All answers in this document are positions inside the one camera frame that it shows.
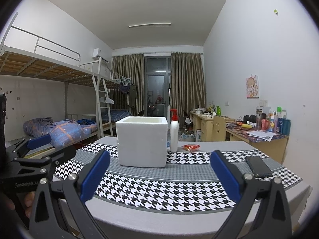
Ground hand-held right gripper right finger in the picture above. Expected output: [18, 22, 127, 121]
[211, 150, 292, 239]

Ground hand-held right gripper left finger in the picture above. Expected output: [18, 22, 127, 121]
[29, 149, 111, 239]

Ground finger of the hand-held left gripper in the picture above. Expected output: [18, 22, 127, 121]
[6, 134, 52, 159]
[14, 144, 77, 173]

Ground white foam box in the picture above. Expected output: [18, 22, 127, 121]
[115, 116, 168, 168]

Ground person's left hand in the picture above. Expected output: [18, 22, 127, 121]
[24, 192, 36, 217]

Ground blue star-print quilt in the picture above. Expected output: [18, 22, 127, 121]
[24, 117, 97, 148]

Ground black smartphone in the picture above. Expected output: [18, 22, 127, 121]
[245, 156, 273, 178]

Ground red snack packet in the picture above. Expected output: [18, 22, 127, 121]
[181, 144, 201, 152]

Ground wooden chair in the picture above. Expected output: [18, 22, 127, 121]
[212, 116, 226, 142]

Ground wooden desk with drawers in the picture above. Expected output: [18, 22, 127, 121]
[190, 111, 215, 142]

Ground wooden desk with patterned cover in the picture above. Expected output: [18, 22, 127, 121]
[225, 122, 289, 163]

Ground houndstooth table mat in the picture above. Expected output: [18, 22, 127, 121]
[52, 142, 303, 212]

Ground white printed papers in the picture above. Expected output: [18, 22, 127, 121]
[247, 129, 278, 141]

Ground white bed ladder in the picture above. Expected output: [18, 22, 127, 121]
[92, 75, 113, 138]

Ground blue mattress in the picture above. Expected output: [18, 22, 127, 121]
[110, 110, 131, 121]

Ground white pump bottle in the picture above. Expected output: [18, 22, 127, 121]
[169, 109, 179, 153]

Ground black folding chair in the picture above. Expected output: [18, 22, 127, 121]
[183, 110, 194, 130]

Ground white clothes hanger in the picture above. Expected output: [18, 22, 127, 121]
[99, 93, 114, 104]

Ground row of toiletry bottles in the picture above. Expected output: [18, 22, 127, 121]
[255, 106, 291, 135]

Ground hanging dark clothes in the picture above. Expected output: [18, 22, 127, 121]
[119, 81, 132, 95]

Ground brown curtain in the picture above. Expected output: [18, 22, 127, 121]
[111, 53, 145, 116]
[170, 52, 207, 112]

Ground white air conditioner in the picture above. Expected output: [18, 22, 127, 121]
[92, 48, 110, 63]

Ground glass balcony door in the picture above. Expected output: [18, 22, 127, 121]
[144, 56, 172, 117]

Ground ceiling light tube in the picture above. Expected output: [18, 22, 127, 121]
[128, 22, 172, 29]

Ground cartoon wall poster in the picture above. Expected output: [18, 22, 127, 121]
[246, 75, 260, 99]

